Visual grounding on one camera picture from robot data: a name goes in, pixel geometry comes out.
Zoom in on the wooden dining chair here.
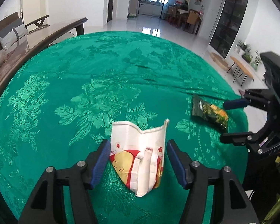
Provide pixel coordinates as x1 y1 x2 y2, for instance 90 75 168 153
185 9 201 34
170 5 178 25

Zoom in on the grey sofa pillow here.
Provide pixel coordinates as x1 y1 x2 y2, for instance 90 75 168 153
0 23 28 49

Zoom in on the brown wooden sofa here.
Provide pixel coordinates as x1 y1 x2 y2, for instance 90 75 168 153
0 12 49 52

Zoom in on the wooden bench with metal legs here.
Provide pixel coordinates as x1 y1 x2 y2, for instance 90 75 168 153
230 56 254 83

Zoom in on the person's right forearm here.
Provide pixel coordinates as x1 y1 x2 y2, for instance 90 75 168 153
265 155 280 224

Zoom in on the leafy plant in white pot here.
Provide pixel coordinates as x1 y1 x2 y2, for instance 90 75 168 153
234 40 251 55

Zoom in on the white tv console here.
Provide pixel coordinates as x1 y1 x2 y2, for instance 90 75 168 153
229 49 271 90

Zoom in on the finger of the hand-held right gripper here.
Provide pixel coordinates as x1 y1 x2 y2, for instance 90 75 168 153
220 120 274 155
222 88 273 111

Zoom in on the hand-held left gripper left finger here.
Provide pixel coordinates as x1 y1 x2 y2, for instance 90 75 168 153
18 139 111 224

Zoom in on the green floral tablecloth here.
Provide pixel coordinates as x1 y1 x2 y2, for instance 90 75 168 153
0 31 249 224

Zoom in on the green gold snack wrapper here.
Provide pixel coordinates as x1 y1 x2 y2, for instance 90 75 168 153
192 94 228 131

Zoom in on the white kitchen counter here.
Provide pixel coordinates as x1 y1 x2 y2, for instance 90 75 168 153
139 1 164 17

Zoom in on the round wooden footstool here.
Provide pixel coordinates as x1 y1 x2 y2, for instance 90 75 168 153
210 52 231 73

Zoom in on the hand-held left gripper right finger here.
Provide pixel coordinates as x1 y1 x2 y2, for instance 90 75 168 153
166 139 259 224

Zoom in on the dark glass cabinet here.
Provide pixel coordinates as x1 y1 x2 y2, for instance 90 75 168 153
209 0 251 59

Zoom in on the dark door frame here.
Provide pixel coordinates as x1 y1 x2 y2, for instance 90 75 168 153
107 0 117 24

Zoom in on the wooden armchair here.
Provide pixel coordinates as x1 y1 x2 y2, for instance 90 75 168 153
0 17 88 108

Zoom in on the white paper snack packet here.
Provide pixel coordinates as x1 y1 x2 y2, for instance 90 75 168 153
110 119 170 197

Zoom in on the dining table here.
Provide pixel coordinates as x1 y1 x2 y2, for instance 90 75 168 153
176 8 204 28

